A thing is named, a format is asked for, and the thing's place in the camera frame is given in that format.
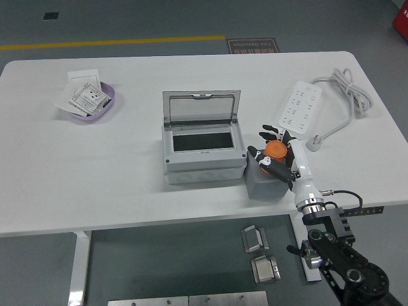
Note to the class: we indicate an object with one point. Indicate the yellow floor tape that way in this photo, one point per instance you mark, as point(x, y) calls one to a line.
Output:
point(127, 41)

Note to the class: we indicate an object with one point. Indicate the grey metal plate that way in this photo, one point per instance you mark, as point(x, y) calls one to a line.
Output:
point(146, 301)
point(228, 299)

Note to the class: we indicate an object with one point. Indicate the black perforated bracket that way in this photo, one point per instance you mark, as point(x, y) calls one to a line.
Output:
point(366, 211)

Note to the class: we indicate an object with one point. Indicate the grey cube with round hole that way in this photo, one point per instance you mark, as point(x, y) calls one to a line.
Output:
point(264, 189)

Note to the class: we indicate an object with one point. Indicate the grey junction box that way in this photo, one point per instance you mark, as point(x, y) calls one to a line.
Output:
point(197, 169)

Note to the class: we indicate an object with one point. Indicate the white flat panel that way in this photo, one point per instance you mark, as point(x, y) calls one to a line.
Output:
point(63, 99)

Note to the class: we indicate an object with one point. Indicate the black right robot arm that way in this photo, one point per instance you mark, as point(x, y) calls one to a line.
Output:
point(331, 252)

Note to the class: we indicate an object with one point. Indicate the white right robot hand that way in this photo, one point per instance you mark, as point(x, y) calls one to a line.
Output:
point(303, 165)

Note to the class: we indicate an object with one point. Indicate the white patterned socket panel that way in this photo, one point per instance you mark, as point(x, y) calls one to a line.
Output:
point(89, 95)

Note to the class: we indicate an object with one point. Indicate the orange cylinder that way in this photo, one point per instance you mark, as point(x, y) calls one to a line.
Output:
point(275, 150)

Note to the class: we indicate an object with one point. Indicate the plain white switch plate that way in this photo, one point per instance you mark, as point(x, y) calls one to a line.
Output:
point(83, 76)

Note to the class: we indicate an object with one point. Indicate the white power strip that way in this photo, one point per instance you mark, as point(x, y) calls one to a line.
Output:
point(298, 108)

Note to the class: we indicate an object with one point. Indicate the red object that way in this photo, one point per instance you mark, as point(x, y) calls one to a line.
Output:
point(402, 19)

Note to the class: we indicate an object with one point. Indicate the purple plastic tray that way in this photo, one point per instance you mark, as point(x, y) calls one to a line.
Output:
point(92, 118)

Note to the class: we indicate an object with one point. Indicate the small metal clamp block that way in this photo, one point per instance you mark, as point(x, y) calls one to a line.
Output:
point(264, 271)
point(253, 239)

